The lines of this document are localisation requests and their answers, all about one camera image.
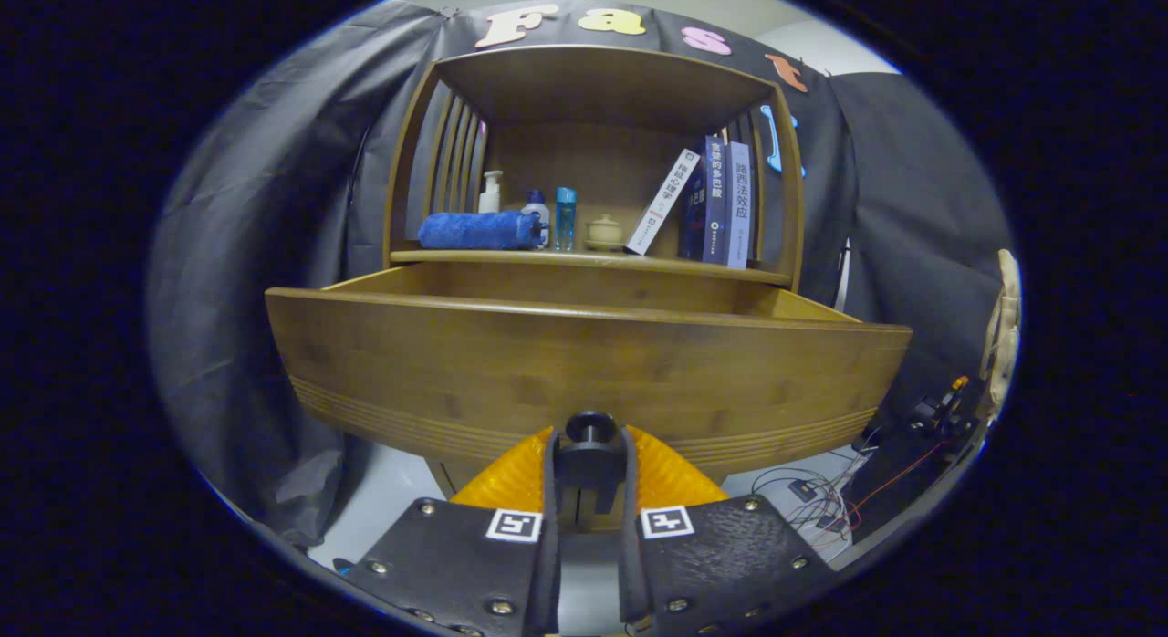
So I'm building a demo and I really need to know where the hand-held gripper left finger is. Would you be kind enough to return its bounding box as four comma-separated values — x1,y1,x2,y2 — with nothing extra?
333,424,562,637

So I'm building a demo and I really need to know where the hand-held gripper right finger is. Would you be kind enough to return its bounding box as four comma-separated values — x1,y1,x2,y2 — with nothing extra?
619,424,836,637

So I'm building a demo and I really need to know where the black drawer knob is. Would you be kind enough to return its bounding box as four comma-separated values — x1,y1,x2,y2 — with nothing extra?
555,411,631,515

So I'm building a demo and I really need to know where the wooden drawer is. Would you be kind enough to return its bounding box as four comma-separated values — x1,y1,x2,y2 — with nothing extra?
265,261,913,478

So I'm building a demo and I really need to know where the wooden countertop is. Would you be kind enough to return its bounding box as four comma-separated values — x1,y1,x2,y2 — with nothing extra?
390,235,793,287

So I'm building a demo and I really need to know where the wooden cabinet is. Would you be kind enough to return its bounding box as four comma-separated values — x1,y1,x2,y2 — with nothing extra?
383,44,806,501

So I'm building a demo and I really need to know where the black device with orange parts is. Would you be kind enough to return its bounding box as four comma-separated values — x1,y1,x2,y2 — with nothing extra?
839,374,982,538

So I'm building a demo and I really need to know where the beige lidded teacup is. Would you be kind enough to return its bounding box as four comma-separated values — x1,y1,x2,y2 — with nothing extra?
584,214,627,253

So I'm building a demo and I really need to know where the clear blue bottle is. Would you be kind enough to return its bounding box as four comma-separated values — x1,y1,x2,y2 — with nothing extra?
555,187,578,252

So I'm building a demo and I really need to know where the blue folded towel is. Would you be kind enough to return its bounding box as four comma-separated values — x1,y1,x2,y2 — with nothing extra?
418,210,546,251

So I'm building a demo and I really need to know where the short dark blue book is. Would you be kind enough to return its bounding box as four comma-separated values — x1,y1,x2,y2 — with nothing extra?
677,158,708,261

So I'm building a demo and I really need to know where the white book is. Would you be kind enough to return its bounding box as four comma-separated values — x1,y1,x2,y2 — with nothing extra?
625,148,702,256

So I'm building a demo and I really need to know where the white bottle with blue cap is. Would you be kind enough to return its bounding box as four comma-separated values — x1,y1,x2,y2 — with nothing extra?
520,190,552,248

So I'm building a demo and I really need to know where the lavender book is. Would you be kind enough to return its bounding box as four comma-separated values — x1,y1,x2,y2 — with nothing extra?
725,141,755,270

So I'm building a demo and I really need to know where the tall blue book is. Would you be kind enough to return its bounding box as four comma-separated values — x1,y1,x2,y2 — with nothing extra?
701,135,731,266

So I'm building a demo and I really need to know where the beige wooden object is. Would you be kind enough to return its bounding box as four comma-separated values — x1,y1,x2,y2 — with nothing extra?
979,249,1023,423

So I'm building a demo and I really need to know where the bundle of floor cables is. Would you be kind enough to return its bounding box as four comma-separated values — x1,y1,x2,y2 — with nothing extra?
750,450,877,547

